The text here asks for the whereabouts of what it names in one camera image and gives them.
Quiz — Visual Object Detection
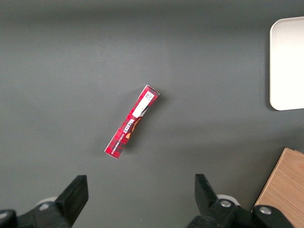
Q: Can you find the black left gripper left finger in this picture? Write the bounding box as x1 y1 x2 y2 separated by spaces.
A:
0 175 89 228

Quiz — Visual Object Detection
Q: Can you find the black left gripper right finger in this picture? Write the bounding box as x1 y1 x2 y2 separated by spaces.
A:
187 174 294 228

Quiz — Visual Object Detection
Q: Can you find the wooden drawer cabinet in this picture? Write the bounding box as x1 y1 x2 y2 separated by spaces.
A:
251 147 304 228

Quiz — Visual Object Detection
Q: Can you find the red tartan cookie box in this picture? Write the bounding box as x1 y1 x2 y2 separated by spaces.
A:
104 84 161 161

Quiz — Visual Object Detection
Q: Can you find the beige plastic tray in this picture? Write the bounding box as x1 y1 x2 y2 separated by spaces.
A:
269 16 304 111

